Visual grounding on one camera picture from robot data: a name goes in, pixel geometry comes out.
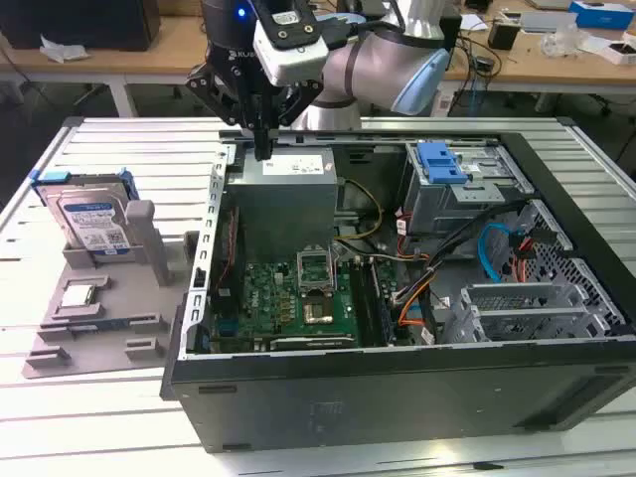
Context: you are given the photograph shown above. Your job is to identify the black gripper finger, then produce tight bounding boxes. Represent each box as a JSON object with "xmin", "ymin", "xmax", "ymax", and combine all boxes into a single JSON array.
[
  {"xmin": 264, "ymin": 80, "xmax": 324, "ymax": 161},
  {"xmin": 185, "ymin": 63, "xmax": 265, "ymax": 161}
]

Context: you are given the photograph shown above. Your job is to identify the hard disk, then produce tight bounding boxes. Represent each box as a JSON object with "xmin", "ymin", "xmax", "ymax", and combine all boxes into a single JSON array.
[{"xmin": 30, "ymin": 168, "xmax": 138, "ymax": 257}]

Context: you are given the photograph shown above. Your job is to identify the grey metal disk bay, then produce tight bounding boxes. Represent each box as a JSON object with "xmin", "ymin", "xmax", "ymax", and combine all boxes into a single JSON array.
[{"xmin": 441, "ymin": 282, "xmax": 625, "ymax": 344}]

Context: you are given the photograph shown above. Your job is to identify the long wooden desk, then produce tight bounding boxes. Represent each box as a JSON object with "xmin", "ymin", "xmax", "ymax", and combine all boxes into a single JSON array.
[{"xmin": 0, "ymin": 0, "xmax": 636, "ymax": 96}]

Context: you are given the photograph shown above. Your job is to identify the grey power supply unit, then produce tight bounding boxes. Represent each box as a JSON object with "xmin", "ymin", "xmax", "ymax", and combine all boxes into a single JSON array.
[{"xmin": 226, "ymin": 147, "xmax": 339, "ymax": 249}]

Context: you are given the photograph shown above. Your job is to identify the large black box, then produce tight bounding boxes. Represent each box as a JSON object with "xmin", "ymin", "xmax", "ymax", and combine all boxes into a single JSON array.
[{"xmin": 0, "ymin": 0, "xmax": 161, "ymax": 53}]

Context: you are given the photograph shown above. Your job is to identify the blue plastic drive latch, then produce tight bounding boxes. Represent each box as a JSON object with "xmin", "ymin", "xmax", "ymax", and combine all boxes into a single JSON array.
[{"xmin": 416, "ymin": 141, "xmax": 471, "ymax": 186}]

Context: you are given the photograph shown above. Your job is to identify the metal socket cover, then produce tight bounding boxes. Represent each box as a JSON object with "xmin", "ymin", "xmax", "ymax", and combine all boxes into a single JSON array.
[{"xmin": 296, "ymin": 242, "xmax": 337, "ymax": 295}]

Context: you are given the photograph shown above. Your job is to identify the black speaker box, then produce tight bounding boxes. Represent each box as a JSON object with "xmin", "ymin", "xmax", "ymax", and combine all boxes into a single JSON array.
[{"xmin": 439, "ymin": 13, "xmax": 463, "ymax": 57}]

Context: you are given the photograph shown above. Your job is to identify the grey metal drive cage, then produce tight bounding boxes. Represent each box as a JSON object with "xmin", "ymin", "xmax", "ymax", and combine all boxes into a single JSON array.
[{"xmin": 402, "ymin": 141, "xmax": 536, "ymax": 238}]

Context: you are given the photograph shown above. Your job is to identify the green motherboard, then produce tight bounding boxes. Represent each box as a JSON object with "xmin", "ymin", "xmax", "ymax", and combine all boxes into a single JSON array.
[{"xmin": 211, "ymin": 245, "xmax": 413, "ymax": 349}]

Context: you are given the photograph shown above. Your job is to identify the black RAM slot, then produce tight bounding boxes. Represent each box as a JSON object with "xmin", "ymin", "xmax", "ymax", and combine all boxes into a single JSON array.
[
  {"xmin": 367, "ymin": 257, "xmax": 397, "ymax": 346},
  {"xmin": 349, "ymin": 257, "xmax": 377, "ymax": 348}
]

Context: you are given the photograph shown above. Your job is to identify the CPU socket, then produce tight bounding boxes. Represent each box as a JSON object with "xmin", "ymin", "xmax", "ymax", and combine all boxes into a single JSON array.
[{"xmin": 302, "ymin": 295, "xmax": 335, "ymax": 324}]

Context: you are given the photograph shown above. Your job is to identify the small black box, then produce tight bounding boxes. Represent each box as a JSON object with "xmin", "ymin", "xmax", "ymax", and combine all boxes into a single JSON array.
[{"xmin": 488, "ymin": 20, "xmax": 521, "ymax": 51}]

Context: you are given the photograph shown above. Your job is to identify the grey parts rack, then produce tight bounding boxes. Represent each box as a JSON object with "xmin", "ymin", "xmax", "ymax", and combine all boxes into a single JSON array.
[{"xmin": 23, "ymin": 200, "xmax": 200, "ymax": 380}]

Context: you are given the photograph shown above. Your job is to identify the black graphics card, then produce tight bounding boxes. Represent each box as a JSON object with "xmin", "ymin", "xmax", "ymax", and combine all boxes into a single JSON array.
[{"xmin": 270, "ymin": 335, "xmax": 357, "ymax": 350}]

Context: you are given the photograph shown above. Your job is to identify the silver CPU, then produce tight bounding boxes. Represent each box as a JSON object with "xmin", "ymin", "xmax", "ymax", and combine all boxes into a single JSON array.
[{"xmin": 60, "ymin": 285, "xmax": 95, "ymax": 307}]

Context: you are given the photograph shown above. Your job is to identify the flat grey box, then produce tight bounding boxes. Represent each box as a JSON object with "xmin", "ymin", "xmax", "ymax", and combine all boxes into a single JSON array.
[{"xmin": 519, "ymin": 10, "xmax": 577, "ymax": 34}]

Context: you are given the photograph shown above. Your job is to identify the clear plastic bag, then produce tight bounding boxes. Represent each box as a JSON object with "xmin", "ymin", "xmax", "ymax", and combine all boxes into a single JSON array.
[{"xmin": 540, "ymin": 24, "xmax": 592, "ymax": 57}]

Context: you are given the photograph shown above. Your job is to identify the blue cardboard box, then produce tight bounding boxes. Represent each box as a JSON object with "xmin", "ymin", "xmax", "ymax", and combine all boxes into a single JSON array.
[{"xmin": 567, "ymin": 0, "xmax": 636, "ymax": 31}]

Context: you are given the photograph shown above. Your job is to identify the black open PC case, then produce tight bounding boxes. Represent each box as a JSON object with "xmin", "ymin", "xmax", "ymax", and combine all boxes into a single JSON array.
[{"xmin": 159, "ymin": 116, "xmax": 636, "ymax": 454}]

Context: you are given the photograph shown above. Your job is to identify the white open box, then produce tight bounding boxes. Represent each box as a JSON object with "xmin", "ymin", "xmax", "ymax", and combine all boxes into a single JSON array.
[{"xmin": 593, "ymin": 39, "xmax": 636, "ymax": 67}]

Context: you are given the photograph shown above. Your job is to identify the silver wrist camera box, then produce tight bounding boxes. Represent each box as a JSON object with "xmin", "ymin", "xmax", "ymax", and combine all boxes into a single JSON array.
[{"xmin": 251, "ymin": 0, "xmax": 330, "ymax": 86}]

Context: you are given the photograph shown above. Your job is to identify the yellow wire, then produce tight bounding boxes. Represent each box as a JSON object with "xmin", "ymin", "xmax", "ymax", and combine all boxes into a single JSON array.
[{"xmin": 335, "ymin": 178, "xmax": 385, "ymax": 244}]

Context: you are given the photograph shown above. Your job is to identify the black cable bundle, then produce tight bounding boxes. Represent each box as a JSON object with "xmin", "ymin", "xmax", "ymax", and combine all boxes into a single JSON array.
[{"xmin": 419, "ymin": 198, "xmax": 528, "ymax": 347}]

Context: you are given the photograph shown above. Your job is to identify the blue wire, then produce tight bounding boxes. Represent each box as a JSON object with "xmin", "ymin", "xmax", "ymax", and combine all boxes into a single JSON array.
[{"xmin": 478, "ymin": 223, "xmax": 513, "ymax": 282}]

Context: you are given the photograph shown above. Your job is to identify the orange wire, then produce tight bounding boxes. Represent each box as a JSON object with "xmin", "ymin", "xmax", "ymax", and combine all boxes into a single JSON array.
[{"xmin": 397, "ymin": 280, "xmax": 439, "ymax": 329}]

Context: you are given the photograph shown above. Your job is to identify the red orange power wires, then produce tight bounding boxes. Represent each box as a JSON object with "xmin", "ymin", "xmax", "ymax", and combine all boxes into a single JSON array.
[{"xmin": 513, "ymin": 237, "xmax": 537, "ymax": 283}]

